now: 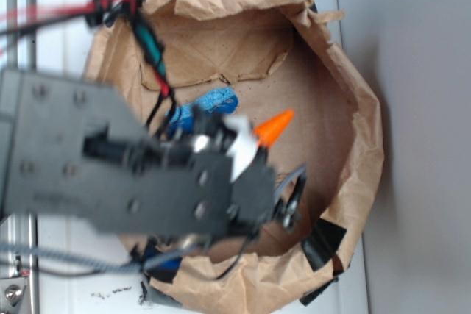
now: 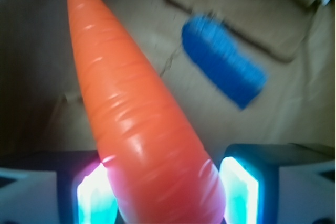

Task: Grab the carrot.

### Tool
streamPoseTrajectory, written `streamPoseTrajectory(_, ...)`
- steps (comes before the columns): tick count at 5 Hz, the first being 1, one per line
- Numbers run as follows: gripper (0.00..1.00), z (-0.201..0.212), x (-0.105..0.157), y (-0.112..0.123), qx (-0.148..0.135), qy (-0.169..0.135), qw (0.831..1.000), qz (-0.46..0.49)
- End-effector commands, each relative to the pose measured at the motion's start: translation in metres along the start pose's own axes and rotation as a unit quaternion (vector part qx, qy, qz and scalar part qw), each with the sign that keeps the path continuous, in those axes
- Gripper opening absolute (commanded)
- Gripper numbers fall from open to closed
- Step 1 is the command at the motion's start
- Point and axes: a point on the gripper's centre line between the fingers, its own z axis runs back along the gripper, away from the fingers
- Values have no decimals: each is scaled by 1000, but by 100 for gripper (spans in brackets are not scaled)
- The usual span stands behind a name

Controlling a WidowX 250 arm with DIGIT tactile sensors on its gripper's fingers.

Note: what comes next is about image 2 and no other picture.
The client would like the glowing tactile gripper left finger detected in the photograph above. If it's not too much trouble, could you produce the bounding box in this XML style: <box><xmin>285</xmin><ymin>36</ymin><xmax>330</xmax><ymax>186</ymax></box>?
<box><xmin>1</xmin><ymin>151</ymin><xmax>120</xmax><ymax>223</ymax></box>

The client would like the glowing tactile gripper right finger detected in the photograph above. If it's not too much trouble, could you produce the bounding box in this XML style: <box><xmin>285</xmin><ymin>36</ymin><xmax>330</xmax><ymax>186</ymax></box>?
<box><xmin>219</xmin><ymin>143</ymin><xmax>335</xmax><ymax>223</ymax></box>

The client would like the orange plastic toy carrot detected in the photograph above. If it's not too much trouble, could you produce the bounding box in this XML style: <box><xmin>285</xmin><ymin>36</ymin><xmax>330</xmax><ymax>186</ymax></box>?
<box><xmin>67</xmin><ymin>0</ymin><xmax>225</xmax><ymax>223</ymax></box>

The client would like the blue sponge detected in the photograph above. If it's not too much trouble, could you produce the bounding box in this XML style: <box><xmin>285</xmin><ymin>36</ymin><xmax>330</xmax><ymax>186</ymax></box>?
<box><xmin>181</xmin><ymin>15</ymin><xmax>267</xmax><ymax>110</ymax></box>

